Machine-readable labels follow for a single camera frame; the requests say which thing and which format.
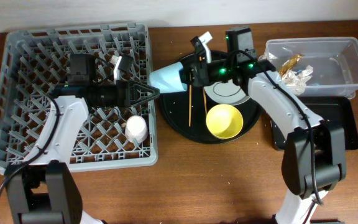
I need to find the blue plastic cup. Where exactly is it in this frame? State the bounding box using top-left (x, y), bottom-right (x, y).
top-left (148, 62), bottom-right (188, 94)

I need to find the wooden chopstick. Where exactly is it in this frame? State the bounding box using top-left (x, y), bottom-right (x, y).
top-left (199, 56), bottom-right (208, 118)
top-left (188, 74), bottom-right (192, 127)

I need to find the pink plastic cup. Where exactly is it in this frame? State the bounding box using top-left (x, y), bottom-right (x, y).
top-left (124, 115), bottom-right (148, 143)

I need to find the white tissue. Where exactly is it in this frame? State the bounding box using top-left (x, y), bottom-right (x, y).
top-left (282, 65), bottom-right (313, 96)

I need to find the grey dishwasher rack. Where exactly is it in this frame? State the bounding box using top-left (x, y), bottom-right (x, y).
top-left (0, 23), bottom-right (158, 174)

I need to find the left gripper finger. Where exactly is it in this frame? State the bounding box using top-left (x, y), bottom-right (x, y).
top-left (130, 92), bottom-right (160, 107)
top-left (132, 81), bottom-right (160, 93)

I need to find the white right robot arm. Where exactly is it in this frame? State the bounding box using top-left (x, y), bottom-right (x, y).
top-left (182, 32), bottom-right (346, 223)

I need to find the black rectangular tray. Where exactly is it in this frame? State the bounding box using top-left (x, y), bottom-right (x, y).
top-left (270, 95), bottom-right (358, 151)

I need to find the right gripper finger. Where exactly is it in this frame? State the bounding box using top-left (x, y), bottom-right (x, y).
top-left (179, 58), bottom-right (198, 75)
top-left (181, 76), bottom-right (198, 86)

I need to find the gold snack wrapper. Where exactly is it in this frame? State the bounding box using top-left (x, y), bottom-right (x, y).
top-left (278, 54), bottom-right (304, 77)

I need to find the clear plastic bin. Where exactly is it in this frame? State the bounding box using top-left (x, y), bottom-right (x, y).
top-left (261, 37), bottom-right (358, 98)

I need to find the yellow bowl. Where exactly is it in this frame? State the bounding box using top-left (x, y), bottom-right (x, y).
top-left (206, 104), bottom-right (244, 139)

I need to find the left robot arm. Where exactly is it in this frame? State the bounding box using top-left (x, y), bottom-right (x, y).
top-left (0, 54), bottom-right (160, 223)

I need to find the round black tray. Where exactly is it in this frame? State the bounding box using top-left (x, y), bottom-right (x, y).
top-left (158, 87), bottom-right (262, 144)

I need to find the pale green plate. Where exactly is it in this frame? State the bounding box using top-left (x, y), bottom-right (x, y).
top-left (204, 80), bottom-right (250, 106)

